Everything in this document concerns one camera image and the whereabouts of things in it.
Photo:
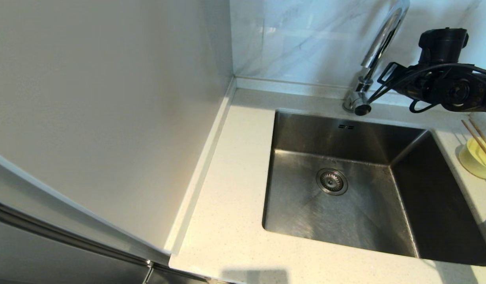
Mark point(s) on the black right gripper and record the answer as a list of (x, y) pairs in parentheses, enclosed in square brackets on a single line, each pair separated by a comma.
[(410, 83)]

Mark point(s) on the chrome gooseneck faucet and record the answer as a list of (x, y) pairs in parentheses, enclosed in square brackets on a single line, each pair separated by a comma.
[(381, 43)]

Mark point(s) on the yellow plastic bowl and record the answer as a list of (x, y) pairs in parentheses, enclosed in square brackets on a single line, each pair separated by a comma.
[(472, 161)]

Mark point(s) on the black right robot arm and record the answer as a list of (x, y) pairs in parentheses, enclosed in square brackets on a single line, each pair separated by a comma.
[(444, 43)]

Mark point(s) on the stainless steel sink basin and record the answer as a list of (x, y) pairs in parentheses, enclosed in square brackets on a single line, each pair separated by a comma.
[(298, 221)]

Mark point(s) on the round metal drain strainer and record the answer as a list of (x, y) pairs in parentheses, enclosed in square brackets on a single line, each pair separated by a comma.
[(332, 181)]

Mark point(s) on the white tall side panel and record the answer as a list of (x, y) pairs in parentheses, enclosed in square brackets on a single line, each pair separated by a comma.
[(109, 98)]

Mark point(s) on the grey steel appliance front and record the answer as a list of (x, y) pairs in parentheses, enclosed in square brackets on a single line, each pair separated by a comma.
[(49, 256)]

